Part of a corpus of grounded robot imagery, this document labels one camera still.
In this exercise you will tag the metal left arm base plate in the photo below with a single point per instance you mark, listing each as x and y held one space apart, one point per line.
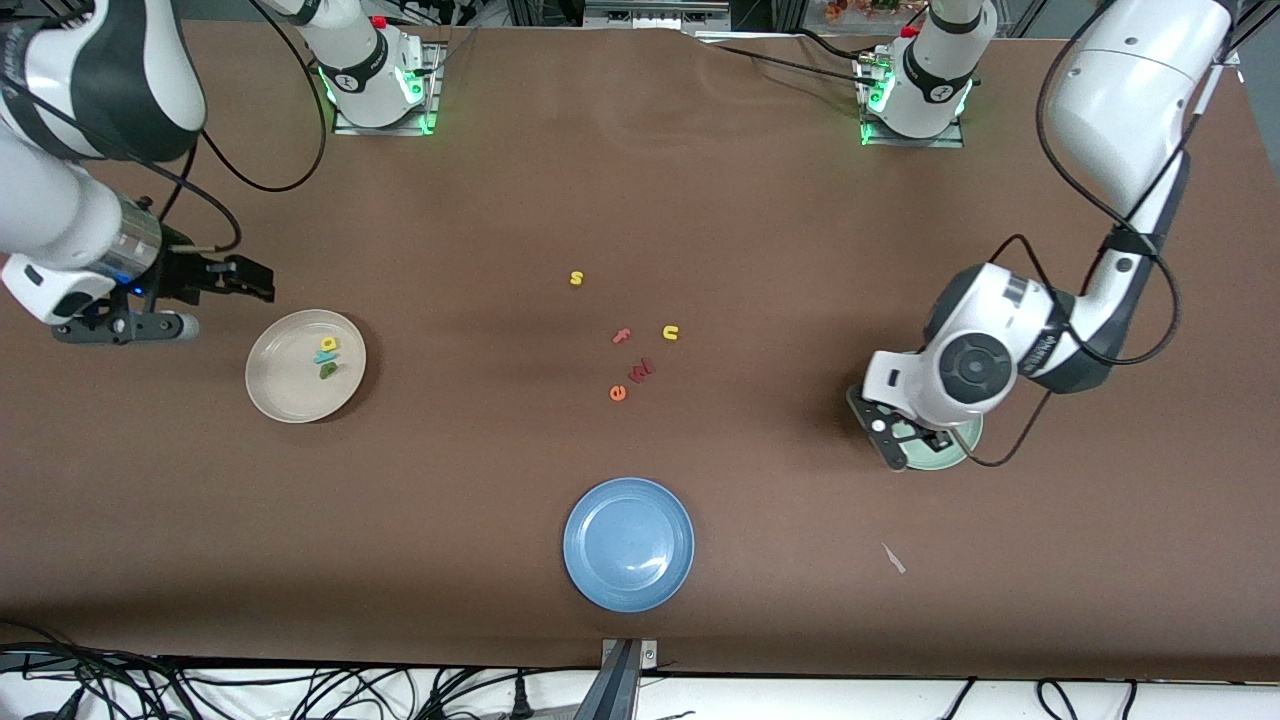
915 142

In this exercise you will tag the blue round plate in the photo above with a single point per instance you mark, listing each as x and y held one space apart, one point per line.
628 545

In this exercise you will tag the grey metal table bracket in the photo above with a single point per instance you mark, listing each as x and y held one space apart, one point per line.
620 680

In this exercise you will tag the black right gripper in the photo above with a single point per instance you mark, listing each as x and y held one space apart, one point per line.
181 277

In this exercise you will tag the brown table cover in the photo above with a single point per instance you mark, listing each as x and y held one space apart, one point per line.
640 200

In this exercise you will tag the beige round plate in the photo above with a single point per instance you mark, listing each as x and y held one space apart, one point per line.
290 385

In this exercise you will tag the pale green round plate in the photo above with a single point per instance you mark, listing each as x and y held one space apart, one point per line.
945 462

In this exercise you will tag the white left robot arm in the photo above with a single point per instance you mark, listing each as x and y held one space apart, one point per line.
1110 100

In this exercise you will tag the black power plug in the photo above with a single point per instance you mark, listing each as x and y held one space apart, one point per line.
519 700

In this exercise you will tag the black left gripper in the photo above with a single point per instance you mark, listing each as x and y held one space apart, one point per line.
941 437

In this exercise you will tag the dark red letter w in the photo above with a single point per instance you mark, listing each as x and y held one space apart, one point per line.
641 371

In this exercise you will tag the small white paper scrap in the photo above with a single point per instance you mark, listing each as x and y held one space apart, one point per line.
893 558

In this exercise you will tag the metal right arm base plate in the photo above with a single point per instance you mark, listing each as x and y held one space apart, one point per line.
380 129

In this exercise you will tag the grey metal equipment frame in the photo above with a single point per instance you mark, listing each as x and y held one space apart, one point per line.
655 12

